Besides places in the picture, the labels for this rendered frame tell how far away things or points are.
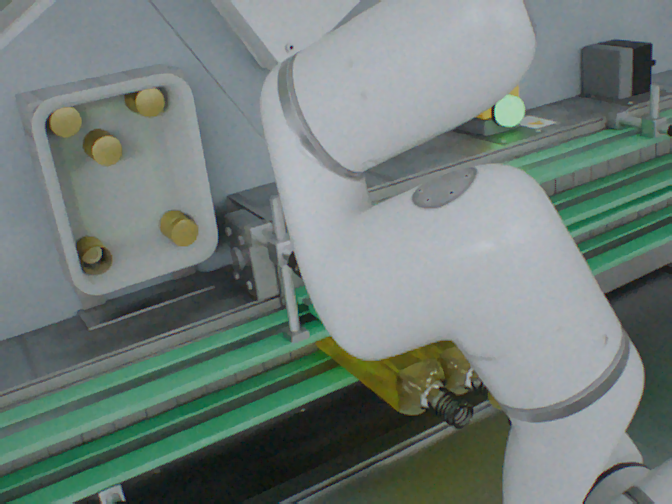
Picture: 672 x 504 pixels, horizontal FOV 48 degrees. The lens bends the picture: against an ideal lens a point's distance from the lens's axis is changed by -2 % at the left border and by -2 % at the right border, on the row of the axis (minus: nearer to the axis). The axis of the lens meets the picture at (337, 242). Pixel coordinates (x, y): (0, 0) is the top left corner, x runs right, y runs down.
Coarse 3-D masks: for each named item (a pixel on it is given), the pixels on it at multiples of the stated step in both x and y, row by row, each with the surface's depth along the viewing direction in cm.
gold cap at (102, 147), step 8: (88, 136) 85; (96, 136) 83; (104, 136) 83; (112, 136) 83; (88, 144) 84; (96, 144) 82; (104, 144) 83; (112, 144) 83; (120, 144) 84; (88, 152) 84; (96, 152) 83; (104, 152) 83; (112, 152) 84; (120, 152) 84; (96, 160) 83; (104, 160) 83; (112, 160) 84
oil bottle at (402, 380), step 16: (336, 352) 92; (416, 352) 83; (352, 368) 89; (368, 368) 86; (384, 368) 82; (400, 368) 81; (416, 368) 81; (432, 368) 81; (368, 384) 87; (384, 384) 83; (400, 384) 80; (416, 384) 79; (432, 384) 80; (384, 400) 85; (400, 400) 81; (416, 400) 80
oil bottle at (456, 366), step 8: (432, 344) 85; (440, 344) 84; (448, 344) 84; (432, 352) 84; (440, 352) 83; (448, 352) 83; (456, 352) 83; (440, 360) 83; (448, 360) 82; (456, 360) 82; (464, 360) 82; (448, 368) 82; (456, 368) 82; (464, 368) 82; (448, 376) 83; (456, 376) 82; (464, 376) 82; (448, 384) 83; (456, 384) 83; (464, 384) 83; (456, 392) 83; (464, 392) 83
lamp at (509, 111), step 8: (512, 96) 107; (496, 104) 108; (504, 104) 107; (512, 104) 107; (520, 104) 107; (496, 112) 108; (504, 112) 107; (512, 112) 107; (520, 112) 107; (496, 120) 108; (504, 120) 107; (512, 120) 107; (520, 120) 108
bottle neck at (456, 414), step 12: (432, 396) 79; (444, 396) 78; (456, 396) 78; (432, 408) 78; (444, 408) 77; (456, 408) 76; (468, 408) 77; (444, 420) 77; (456, 420) 78; (468, 420) 77
